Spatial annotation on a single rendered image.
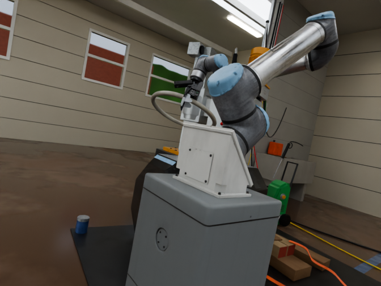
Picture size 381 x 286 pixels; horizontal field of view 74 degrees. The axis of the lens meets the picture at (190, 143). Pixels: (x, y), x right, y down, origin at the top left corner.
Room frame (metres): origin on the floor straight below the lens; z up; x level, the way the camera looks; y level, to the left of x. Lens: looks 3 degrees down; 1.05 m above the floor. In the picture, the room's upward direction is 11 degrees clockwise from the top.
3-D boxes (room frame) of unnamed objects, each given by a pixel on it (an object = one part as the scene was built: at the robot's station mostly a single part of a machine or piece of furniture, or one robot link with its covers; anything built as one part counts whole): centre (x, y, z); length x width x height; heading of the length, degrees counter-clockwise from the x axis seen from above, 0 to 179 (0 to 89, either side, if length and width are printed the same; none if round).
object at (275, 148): (5.25, -1.79, 1.00); 0.50 x 0.22 x 0.33; 129
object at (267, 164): (5.17, -2.02, 0.43); 1.30 x 0.62 x 0.86; 129
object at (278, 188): (3.49, -1.32, 0.43); 0.35 x 0.35 x 0.87; 19
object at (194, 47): (3.06, 0.14, 2.00); 0.20 x 0.18 x 0.15; 34
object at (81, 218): (2.13, 0.79, 0.08); 0.10 x 0.10 x 0.13
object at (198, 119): (3.13, 0.01, 1.36); 0.35 x 0.35 x 0.41
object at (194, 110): (3.06, -0.18, 1.34); 0.74 x 0.34 x 0.25; 68
